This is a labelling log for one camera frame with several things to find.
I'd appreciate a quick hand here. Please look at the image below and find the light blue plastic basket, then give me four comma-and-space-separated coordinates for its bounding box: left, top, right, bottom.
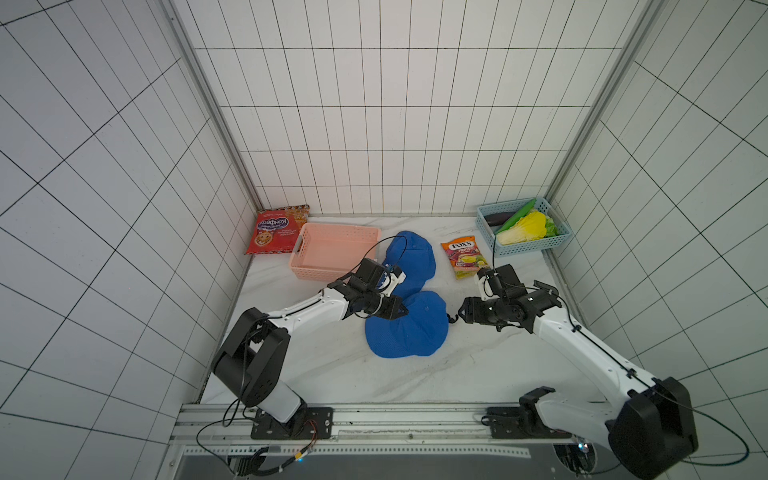
475, 197, 573, 257

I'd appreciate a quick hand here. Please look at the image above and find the blue baseball cap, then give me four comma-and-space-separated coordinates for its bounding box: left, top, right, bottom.
383, 231, 436, 299

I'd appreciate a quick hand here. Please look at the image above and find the orange Fox's candy bag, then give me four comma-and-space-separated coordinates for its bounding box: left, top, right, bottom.
441, 236, 489, 280

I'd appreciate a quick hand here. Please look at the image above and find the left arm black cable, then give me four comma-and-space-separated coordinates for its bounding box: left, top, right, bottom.
194, 235, 409, 478

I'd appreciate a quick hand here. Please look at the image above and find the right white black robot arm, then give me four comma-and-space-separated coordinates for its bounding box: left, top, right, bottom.
457, 265, 699, 479

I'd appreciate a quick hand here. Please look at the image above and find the purple toy eggplant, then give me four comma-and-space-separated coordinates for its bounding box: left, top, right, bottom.
484, 212, 514, 228

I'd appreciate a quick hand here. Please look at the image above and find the green toy cucumber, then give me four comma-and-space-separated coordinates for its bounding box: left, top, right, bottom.
496, 199, 536, 233

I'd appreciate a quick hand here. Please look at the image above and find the aluminium mounting rail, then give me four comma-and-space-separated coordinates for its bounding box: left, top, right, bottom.
170, 403, 605, 458

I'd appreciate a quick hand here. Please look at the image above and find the yellow toy cabbage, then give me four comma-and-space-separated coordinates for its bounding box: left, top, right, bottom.
496, 210, 559, 246

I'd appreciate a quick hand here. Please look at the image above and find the pink plastic basket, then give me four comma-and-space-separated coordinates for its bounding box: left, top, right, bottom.
289, 222, 381, 283

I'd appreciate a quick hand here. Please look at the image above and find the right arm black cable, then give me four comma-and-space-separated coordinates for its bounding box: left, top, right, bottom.
490, 230, 751, 475

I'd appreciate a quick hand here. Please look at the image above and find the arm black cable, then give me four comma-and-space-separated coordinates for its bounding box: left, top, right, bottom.
490, 230, 751, 475
194, 235, 409, 478

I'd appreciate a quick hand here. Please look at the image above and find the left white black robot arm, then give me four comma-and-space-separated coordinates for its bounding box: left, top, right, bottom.
212, 258, 408, 426

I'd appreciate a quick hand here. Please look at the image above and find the red cookie snack bag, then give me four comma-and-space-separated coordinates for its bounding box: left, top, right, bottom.
246, 205, 310, 255

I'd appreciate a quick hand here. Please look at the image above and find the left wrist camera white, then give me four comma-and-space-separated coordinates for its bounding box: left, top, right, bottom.
379, 267, 406, 297

